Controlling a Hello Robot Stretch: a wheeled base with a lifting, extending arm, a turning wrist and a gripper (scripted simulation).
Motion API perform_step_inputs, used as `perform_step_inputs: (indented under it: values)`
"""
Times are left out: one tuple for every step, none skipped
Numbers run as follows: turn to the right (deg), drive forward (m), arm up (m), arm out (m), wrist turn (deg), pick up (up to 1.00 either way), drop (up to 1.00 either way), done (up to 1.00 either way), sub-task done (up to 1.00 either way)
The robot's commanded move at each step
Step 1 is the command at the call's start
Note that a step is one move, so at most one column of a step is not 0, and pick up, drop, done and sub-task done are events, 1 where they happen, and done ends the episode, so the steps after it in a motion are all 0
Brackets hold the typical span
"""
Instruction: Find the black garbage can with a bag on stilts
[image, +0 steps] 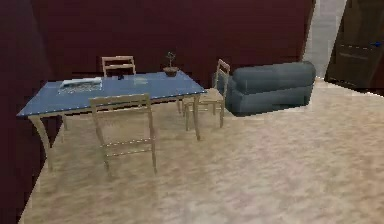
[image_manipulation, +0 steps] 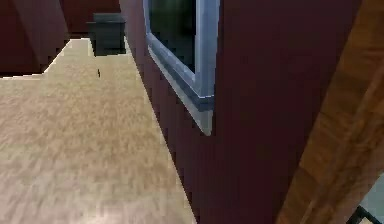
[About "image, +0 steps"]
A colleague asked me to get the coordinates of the small plant in brown bowl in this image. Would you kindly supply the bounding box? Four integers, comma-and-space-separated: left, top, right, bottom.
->
162, 51, 180, 78

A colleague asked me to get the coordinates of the grey blue sofa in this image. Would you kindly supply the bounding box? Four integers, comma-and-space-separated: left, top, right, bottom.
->
213, 60, 317, 118

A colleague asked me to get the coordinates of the blue top wooden table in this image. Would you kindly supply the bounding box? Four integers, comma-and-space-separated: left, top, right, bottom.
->
16, 70, 208, 174

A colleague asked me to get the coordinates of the dark brown room door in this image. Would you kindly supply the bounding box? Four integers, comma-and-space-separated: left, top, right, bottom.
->
324, 0, 384, 92

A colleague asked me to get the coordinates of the light wooden chair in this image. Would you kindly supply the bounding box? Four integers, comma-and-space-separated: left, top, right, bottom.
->
101, 55, 137, 78
181, 58, 232, 132
89, 93, 158, 178

